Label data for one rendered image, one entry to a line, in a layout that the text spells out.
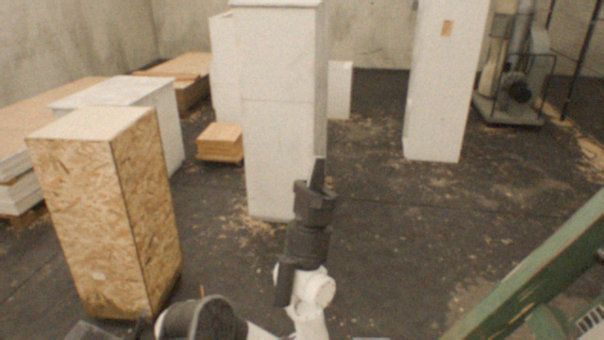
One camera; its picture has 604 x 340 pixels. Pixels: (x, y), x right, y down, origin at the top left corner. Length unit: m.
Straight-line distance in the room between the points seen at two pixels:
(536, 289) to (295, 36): 2.10
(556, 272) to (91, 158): 1.89
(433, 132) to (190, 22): 6.48
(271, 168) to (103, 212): 1.38
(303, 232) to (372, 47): 8.05
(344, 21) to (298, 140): 5.88
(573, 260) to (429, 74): 3.29
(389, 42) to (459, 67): 4.46
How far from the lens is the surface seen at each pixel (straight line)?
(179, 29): 9.67
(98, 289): 2.64
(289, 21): 2.77
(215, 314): 0.85
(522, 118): 5.98
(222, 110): 4.98
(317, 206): 0.72
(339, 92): 5.59
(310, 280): 0.79
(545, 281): 1.26
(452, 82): 4.38
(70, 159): 2.17
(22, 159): 3.95
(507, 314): 1.31
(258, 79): 2.91
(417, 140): 4.55
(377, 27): 8.65
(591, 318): 1.13
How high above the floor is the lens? 1.97
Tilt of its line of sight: 27 degrees down
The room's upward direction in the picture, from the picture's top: straight up
